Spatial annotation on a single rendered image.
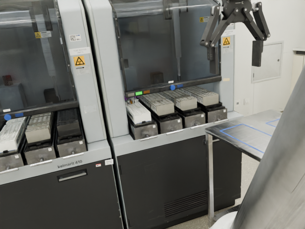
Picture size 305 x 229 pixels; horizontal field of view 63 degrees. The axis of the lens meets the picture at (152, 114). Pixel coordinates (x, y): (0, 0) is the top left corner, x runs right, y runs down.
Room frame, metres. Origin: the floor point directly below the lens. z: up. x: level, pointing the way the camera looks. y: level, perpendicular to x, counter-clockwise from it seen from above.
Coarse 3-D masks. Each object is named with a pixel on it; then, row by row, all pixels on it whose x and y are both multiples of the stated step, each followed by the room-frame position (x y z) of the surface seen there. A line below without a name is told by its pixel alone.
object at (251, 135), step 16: (272, 112) 1.25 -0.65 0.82; (208, 128) 1.13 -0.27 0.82; (224, 128) 1.11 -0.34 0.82; (240, 128) 1.09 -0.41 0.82; (256, 128) 1.07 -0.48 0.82; (272, 128) 1.06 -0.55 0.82; (208, 144) 1.12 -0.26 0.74; (240, 144) 0.93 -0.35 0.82; (256, 144) 0.92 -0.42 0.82; (208, 160) 1.12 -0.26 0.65; (208, 176) 1.12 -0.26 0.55; (208, 192) 1.13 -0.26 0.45; (208, 208) 1.13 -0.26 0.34; (208, 224) 1.13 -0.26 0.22
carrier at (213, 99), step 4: (204, 96) 1.49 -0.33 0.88; (208, 96) 1.48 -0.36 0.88; (212, 96) 1.49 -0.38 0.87; (216, 96) 1.50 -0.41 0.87; (204, 100) 1.47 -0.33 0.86; (208, 100) 1.48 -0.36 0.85; (212, 100) 1.49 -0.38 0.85; (216, 100) 1.50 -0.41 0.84; (204, 104) 1.47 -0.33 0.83; (208, 104) 1.48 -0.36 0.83; (212, 104) 1.49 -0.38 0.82
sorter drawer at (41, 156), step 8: (56, 112) 1.72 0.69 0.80; (56, 120) 1.57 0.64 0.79; (56, 128) 1.47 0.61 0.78; (40, 144) 1.15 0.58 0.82; (48, 144) 1.14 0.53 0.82; (24, 152) 1.11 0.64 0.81; (32, 152) 1.11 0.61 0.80; (40, 152) 1.13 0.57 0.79; (48, 152) 1.13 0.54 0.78; (32, 160) 1.11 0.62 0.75; (40, 160) 1.11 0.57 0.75; (48, 160) 1.10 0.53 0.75
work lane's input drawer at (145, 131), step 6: (132, 126) 1.30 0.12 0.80; (138, 126) 1.28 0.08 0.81; (144, 126) 1.28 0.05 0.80; (150, 126) 1.29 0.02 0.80; (156, 126) 1.30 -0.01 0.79; (132, 132) 1.32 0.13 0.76; (138, 132) 1.27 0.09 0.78; (144, 132) 1.28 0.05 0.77; (150, 132) 1.29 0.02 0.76; (156, 132) 1.30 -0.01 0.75; (138, 138) 1.27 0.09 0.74; (144, 138) 1.24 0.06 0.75; (150, 138) 1.24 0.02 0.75
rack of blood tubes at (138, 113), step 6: (138, 102) 1.56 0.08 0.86; (126, 108) 1.49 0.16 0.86; (132, 108) 1.45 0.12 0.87; (138, 108) 1.43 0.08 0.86; (144, 108) 1.43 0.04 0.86; (132, 114) 1.34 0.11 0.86; (138, 114) 1.32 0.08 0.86; (144, 114) 1.32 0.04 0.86; (150, 114) 1.33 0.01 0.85; (138, 120) 1.31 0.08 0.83; (144, 120) 1.32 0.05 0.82; (150, 120) 1.33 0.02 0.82
